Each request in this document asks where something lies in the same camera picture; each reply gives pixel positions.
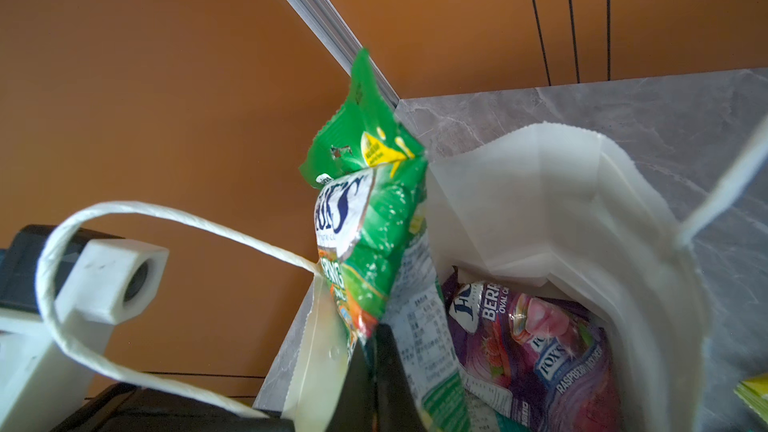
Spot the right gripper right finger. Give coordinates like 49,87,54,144
374,324,425,432

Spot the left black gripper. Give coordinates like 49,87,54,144
54,383,294,432

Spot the purple snack bag front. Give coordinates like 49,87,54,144
441,274,622,431

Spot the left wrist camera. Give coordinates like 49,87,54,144
1,225,169,431

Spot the white patterned paper bag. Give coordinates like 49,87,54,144
35,116,767,431

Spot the yellow snack bag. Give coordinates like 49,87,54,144
734,373,768,423

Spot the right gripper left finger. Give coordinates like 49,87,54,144
326,342,376,432

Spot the green yellow Fox's candy bag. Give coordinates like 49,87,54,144
300,50,471,431

